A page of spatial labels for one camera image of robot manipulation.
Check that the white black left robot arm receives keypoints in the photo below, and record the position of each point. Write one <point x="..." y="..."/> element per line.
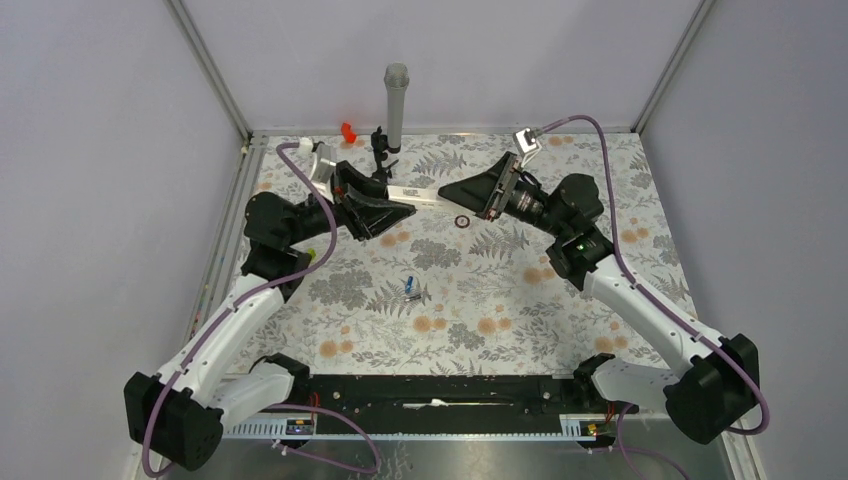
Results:
<point x="182" y="411"/>

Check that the orange plastic clip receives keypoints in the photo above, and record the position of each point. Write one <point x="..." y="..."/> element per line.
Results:
<point x="348" y="133"/>

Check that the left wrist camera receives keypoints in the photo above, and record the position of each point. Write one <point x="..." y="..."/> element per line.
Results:
<point x="323" y="166"/>

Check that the brown poker chip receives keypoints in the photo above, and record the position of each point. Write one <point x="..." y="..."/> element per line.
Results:
<point x="462" y="221"/>

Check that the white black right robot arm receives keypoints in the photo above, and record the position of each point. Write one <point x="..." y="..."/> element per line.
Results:
<point x="710" y="381"/>

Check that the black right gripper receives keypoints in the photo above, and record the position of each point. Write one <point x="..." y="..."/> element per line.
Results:
<point x="479" y="194"/>

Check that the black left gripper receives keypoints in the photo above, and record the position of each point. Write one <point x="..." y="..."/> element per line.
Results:
<point x="362" y="217"/>

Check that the black microphone stand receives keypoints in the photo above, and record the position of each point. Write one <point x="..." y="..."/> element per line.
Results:
<point x="381" y="150"/>

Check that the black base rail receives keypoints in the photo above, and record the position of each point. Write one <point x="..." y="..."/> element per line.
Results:
<point x="445" y="404"/>

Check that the slotted grey cable duct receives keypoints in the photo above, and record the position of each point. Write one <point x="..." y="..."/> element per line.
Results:
<point x="292" y="428"/>

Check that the grey microphone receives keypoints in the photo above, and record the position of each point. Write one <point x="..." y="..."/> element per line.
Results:
<point x="396" y="82"/>

